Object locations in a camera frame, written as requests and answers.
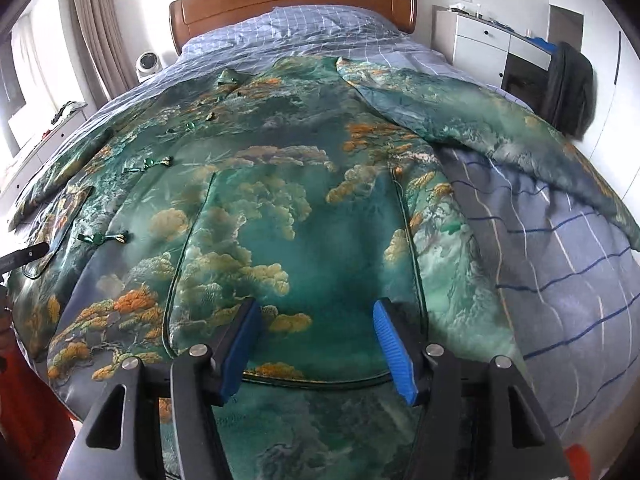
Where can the white cabinet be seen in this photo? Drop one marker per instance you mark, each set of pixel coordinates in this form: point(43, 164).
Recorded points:
point(480, 45)

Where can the wooden headboard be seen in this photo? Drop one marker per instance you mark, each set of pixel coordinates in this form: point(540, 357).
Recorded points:
point(300, 0)

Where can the green patterned silk jacket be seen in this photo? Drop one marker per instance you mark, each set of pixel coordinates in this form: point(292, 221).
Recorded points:
point(280, 200)

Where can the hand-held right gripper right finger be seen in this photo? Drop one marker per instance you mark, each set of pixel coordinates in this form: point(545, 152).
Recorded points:
point(395, 350)

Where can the white side desk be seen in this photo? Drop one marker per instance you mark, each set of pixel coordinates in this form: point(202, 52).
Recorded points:
point(45, 155)

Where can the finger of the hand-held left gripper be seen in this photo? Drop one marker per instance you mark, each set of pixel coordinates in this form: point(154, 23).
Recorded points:
point(22, 256)

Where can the beige curtain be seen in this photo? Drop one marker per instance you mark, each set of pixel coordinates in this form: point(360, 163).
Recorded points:
point(95, 25)

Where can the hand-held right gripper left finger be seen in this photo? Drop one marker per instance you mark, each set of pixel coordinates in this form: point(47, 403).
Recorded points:
point(241, 350)

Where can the blue checked bed sheet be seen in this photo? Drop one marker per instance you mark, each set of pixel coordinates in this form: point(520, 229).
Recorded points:
point(550, 240)

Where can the black bag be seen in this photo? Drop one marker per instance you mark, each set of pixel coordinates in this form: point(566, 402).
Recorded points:
point(570, 90)

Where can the orange cloth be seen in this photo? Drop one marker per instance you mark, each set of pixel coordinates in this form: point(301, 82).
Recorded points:
point(580, 462)
point(30, 400)

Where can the small white round device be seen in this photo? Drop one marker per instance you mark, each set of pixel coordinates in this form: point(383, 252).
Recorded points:
point(149, 65)

